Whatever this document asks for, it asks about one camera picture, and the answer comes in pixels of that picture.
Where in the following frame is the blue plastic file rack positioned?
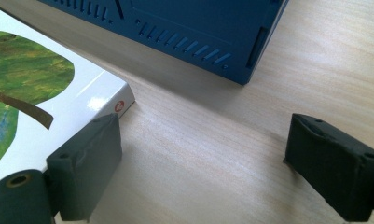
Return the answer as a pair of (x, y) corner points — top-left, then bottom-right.
(36, 0), (290, 87)

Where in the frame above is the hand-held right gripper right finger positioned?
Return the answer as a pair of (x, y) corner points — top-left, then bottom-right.
(283, 113), (374, 223)

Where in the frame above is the white book with green leaf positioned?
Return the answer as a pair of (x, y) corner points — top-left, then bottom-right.
(0, 3), (136, 195)

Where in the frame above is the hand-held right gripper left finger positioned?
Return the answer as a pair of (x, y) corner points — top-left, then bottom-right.
(46, 113), (123, 222)

